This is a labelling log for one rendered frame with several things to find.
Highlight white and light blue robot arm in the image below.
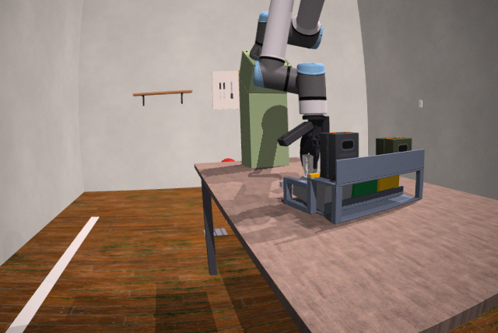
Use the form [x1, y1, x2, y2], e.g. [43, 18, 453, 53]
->
[250, 0, 328, 146]

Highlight green open bin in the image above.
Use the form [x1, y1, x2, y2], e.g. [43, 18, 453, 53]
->
[352, 180, 377, 198]

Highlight yellow open bin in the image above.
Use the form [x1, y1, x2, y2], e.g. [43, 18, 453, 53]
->
[377, 175, 399, 191]

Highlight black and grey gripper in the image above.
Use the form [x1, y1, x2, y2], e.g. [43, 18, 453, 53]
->
[300, 115, 330, 177]

